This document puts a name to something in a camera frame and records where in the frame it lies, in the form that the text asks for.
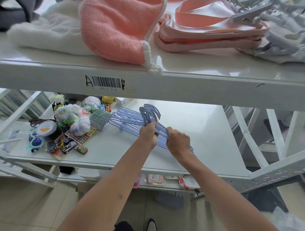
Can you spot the person's left hand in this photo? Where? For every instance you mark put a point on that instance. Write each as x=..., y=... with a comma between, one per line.
x=147, y=135

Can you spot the person's right hand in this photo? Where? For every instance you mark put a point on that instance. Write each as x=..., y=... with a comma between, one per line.
x=180, y=144

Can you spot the gathered bunch of blue hangers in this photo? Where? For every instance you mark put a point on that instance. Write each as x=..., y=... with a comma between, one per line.
x=145, y=119

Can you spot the person's left forearm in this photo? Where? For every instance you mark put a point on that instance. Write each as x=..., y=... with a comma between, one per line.
x=107, y=190

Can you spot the person's right forearm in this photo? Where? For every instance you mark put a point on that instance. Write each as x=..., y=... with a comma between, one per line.
x=214, y=190

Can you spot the person's right shoe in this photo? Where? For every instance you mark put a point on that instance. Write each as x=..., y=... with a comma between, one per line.
x=151, y=226

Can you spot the person's black trousers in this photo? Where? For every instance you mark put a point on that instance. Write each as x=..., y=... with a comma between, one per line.
x=124, y=227

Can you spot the white table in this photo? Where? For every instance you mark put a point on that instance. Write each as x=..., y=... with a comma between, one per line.
x=202, y=142

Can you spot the white pink box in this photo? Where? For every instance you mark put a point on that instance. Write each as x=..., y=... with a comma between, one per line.
x=126, y=102

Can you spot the red white packet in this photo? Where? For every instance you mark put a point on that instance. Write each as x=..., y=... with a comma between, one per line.
x=188, y=183

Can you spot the peach packet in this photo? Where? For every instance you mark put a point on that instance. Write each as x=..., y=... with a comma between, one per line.
x=155, y=179

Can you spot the orange toy car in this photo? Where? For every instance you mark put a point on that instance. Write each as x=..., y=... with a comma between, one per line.
x=108, y=107

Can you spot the pink basket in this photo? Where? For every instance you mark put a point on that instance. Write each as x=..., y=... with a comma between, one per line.
x=136, y=184

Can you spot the white metal shelf board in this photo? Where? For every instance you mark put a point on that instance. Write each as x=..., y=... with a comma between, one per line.
x=190, y=92

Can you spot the yellow snack packet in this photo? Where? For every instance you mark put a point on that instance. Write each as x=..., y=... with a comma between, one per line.
x=108, y=100

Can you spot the small blue packet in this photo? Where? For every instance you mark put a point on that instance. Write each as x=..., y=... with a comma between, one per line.
x=102, y=107

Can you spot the dark grey floor mat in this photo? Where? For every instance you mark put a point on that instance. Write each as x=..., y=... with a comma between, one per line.
x=170, y=200

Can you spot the green cap bottle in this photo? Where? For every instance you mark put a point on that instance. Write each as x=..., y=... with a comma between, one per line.
x=88, y=108

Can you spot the white plastic bag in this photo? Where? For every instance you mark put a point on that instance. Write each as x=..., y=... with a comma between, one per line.
x=91, y=101

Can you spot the colourful dotted sticker sheet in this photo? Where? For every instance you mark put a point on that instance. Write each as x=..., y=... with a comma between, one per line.
x=81, y=138

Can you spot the red green toy car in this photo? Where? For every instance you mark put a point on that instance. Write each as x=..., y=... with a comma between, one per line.
x=82, y=150

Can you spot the barcode sticker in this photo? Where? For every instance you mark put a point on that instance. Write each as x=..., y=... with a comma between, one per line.
x=107, y=82

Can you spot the white mesh bag purple contents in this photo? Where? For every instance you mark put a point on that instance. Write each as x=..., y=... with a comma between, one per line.
x=81, y=126

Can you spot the silver black toy car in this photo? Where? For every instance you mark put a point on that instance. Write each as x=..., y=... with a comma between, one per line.
x=68, y=147

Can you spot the small black toy car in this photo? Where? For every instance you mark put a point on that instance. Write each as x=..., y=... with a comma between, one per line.
x=67, y=140

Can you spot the black round jar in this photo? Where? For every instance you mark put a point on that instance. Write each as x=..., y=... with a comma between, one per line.
x=72, y=101

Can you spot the white mesh bag green contents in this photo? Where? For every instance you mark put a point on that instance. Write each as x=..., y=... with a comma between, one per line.
x=66, y=113

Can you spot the yellow toy car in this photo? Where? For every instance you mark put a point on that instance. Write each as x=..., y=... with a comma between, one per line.
x=59, y=144

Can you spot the yellow black toy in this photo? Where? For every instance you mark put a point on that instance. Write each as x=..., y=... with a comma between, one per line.
x=57, y=106

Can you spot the white artificial flower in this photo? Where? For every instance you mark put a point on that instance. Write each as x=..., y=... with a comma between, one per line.
x=57, y=98

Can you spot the round tin white lid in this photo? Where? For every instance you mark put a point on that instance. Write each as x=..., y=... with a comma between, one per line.
x=45, y=128

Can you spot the pink fluffy towel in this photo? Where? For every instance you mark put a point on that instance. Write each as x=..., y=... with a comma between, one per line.
x=114, y=31

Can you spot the teal toy sunglasses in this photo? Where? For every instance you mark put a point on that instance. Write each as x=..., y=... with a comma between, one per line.
x=35, y=142

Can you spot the black sunglasses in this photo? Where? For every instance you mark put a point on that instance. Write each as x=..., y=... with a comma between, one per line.
x=35, y=122

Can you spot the white fluffy towel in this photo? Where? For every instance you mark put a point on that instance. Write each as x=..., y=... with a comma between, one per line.
x=47, y=33

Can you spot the pile of grey plastic clips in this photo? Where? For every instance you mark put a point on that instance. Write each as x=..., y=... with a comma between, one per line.
x=250, y=12

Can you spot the black bag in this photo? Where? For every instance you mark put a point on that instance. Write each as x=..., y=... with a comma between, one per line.
x=12, y=16

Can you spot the white metal rack frame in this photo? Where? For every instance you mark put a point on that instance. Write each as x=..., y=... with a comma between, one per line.
x=274, y=173
x=21, y=111

